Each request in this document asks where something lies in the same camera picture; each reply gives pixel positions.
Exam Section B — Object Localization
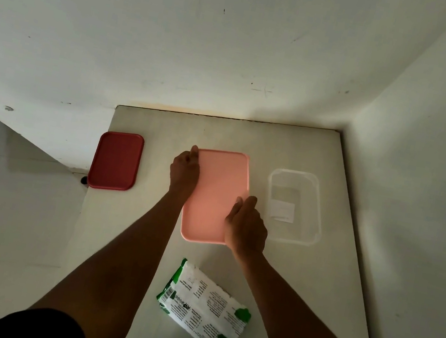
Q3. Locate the person's left hand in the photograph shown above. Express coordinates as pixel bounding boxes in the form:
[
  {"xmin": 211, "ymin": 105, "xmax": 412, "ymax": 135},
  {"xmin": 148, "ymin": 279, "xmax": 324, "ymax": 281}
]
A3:
[{"xmin": 165, "ymin": 140, "xmax": 206, "ymax": 200}]

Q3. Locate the person's right hand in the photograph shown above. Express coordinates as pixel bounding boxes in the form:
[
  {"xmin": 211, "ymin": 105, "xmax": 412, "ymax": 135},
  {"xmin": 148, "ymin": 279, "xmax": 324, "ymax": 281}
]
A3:
[{"xmin": 218, "ymin": 192, "xmax": 275, "ymax": 263}]

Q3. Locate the pink plastic lid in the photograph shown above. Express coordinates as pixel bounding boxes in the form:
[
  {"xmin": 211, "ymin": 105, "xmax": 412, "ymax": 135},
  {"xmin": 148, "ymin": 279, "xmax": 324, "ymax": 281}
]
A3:
[{"xmin": 176, "ymin": 144, "xmax": 257, "ymax": 251}]

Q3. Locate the small clear plastic container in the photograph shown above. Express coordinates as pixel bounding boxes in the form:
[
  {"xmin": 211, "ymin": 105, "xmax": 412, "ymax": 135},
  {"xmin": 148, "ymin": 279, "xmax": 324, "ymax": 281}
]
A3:
[{"xmin": 257, "ymin": 165, "xmax": 332, "ymax": 250}]

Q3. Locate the dark red plastic lid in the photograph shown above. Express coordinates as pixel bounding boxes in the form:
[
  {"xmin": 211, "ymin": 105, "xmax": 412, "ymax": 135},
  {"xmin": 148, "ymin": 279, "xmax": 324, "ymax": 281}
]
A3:
[{"xmin": 85, "ymin": 127, "xmax": 147, "ymax": 197}]

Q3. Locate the white green wet wipes pack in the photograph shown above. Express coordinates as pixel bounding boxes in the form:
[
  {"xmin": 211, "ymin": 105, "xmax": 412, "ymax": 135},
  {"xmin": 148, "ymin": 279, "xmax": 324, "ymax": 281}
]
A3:
[{"xmin": 149, "ymin": 254, "xmax": 261, "ymax": 338}]

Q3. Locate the person's left forearm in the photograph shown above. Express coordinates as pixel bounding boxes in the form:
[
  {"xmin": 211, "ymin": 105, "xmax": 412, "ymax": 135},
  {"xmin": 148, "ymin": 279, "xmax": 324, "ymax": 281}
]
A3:
[{"xmin": 23, "ymin": 169, "xmax": 190, "ymax": 338}]

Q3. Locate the person's right forearm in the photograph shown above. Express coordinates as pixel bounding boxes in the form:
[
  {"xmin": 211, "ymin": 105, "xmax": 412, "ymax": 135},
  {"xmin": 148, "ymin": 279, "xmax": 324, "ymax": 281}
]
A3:
[{"xmin": 224, "ymin": 249, "xmax": 426, "ymax": 338}]

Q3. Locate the person's black clothing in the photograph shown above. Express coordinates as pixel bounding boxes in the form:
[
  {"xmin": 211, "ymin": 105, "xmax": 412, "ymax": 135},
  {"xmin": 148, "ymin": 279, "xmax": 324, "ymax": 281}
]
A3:
[{"xmin": 0, "ymin": 299, "xmax": 95, "ymax": 338}]

